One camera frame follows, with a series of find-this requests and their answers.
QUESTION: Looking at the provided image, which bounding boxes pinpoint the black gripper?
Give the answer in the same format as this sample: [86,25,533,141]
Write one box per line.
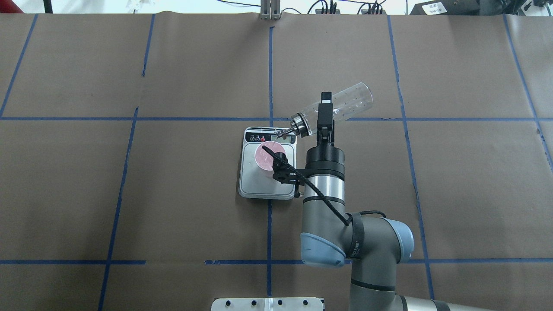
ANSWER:
[305,91,345,178]

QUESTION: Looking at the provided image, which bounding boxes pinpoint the pink plastic cup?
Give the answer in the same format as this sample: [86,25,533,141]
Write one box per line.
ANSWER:
[254,140,285,177]

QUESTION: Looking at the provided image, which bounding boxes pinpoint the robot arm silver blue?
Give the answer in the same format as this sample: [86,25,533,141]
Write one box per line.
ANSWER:
[300,92,474,311]

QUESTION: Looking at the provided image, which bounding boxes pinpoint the grey digital kitchen scale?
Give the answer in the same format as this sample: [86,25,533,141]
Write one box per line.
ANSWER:
[238,127,297,200]

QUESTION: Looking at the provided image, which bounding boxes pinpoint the orange black connector block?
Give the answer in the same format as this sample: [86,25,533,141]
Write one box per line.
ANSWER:
[315,0,338,15]

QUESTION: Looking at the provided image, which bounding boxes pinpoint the black box with label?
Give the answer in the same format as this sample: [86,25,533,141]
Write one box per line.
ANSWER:
[409,0,480,16]

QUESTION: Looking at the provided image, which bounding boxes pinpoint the brown paper table cover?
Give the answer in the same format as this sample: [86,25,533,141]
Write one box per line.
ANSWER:
[1,12,552,311]

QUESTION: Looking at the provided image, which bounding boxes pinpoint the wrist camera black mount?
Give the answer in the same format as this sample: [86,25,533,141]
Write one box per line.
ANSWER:
[271,152,306,197]

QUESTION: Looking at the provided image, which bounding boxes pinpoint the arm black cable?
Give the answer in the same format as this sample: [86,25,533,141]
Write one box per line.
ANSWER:
[261,145,388,228]

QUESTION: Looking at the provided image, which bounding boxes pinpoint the aluminium frame post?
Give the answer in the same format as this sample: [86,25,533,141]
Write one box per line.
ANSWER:
[259,0,282,20]

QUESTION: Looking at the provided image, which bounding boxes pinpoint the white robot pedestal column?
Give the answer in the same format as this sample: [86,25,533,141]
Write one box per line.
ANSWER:
[211,297,325,311]

